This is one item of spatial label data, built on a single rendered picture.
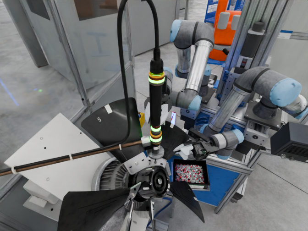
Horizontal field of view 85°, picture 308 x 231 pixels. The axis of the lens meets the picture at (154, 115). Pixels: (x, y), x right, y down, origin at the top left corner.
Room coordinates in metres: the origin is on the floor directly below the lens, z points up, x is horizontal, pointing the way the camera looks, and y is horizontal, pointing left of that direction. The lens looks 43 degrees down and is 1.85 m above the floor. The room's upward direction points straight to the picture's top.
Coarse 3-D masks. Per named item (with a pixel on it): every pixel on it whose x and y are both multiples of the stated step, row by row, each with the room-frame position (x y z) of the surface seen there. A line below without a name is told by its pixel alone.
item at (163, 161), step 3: (150, 159) 0.43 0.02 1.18; (153, 159) 0.43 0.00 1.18; (159, 159) 0.43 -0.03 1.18; (162, 159) 0.43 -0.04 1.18; (165, 159) 0.42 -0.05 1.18; (150, 162) 0.41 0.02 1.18; (153, 162) 0.41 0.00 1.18; (159, 162) 0.41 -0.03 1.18; (162, 162) 0.41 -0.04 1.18; (165, 162) 0.41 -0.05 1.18; (150, 165) 0.40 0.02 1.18; (153, 165) 0.40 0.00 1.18; (162, 165) 0.40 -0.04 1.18
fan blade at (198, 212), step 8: (176, 184) 0.39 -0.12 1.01; (184, 184) 0.42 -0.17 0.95; (176, 192) 0.32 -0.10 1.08; (184, 192) 0.35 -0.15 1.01; (192, 192) 0.38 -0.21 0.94; (184, 200) 0.30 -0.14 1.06; (192, 200) 0.32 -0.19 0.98; (192, 208) 0.28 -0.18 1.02; (200, 208) 0.30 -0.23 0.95; (200, 216) 0.25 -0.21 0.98
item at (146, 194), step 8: (144, 168) 0.36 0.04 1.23; (152, 168) 0.34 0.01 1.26; (160, 168) 0.35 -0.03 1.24; (128, 176) 0.33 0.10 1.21; (136, 176) 0.34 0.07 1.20; (144, 176) 0.31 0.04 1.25; (152, 176) 0.30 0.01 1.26; (160, 176) 0.33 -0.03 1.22; (168, 176) 0.34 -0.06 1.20; (128, 184) 0.30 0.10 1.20; (144, 184) 0.28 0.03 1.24; (152, 184) 0.28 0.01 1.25; (160, 184) 0.30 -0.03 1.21; (168, 184) 0.31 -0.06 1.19; (144, 192) 0.27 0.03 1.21; (152, 192) 0.26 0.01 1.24; (160, 192) 0.27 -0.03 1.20; (136, 200) 0.26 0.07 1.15; (144, 200) 0.27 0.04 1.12
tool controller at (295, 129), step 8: (280, 128) 0.62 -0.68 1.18; (288, 128) 0.57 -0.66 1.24; (296, 128) 0.56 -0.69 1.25; (304, 128) 0.56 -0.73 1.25; (272, 136) 0.63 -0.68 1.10; (280, 136) 0.58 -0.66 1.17; (288, 136) 0.53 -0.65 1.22; (296, 136) 0.52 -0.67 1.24; (304, 136) 0.52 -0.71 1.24; (272, 144) 0.59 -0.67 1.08; (280, 144) 0.53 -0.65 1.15; (288, 144) 0.51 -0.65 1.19; (296, 144) 0.49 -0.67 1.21; (304, 144) 0.48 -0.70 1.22; (272, 152) 0.55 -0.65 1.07; (280, 152) 0.52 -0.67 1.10; (288, 152) 0.51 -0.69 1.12; (296, 152) 0.50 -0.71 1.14; (304, 152) 0.48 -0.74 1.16; (304, 160) 0.49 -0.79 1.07
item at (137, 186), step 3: (138, 183) 0.28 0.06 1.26; (135, 186) 0.27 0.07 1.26; (138, 186) 0.28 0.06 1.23; (132, 189) 0.26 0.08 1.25; (135, 192) 0.27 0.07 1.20; (129, 195) 0.25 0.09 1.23; (135, 195) 0.27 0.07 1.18; (129, 198) 0.25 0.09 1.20; (132, 198) 0.26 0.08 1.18; (126, 201) 0.24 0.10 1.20
